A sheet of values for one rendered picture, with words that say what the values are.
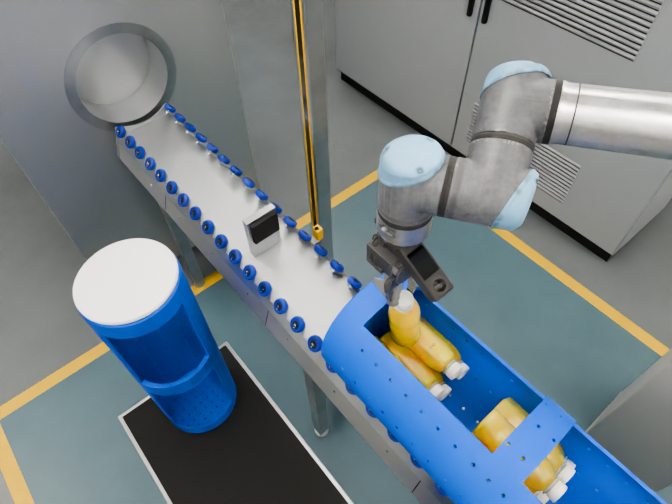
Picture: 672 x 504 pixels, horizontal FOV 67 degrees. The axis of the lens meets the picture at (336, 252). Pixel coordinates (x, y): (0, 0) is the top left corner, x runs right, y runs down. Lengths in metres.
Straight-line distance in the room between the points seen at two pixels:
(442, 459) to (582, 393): 1.55
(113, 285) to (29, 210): 1.99
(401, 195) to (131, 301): 0.89
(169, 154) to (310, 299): 0.81
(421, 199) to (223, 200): 1.08
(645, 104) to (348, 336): 0.67
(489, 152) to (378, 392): 0.56
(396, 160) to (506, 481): 0.59
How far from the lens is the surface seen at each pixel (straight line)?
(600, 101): 0.78
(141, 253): 1.51
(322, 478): 2.06
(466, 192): 0.72
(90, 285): 1.50
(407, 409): 1.05
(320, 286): 1.47
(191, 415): 2.20
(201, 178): 1.82
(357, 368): 1.09
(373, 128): 3.40
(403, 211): 0.75
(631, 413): 2.13
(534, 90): 0.78
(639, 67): 2.37
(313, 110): 1.56
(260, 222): 1.44
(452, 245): 2.77
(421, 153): 0.73
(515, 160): 0.74
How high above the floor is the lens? 2.16
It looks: 53 degrees down
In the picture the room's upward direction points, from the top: 2 degrees counter-clockwise
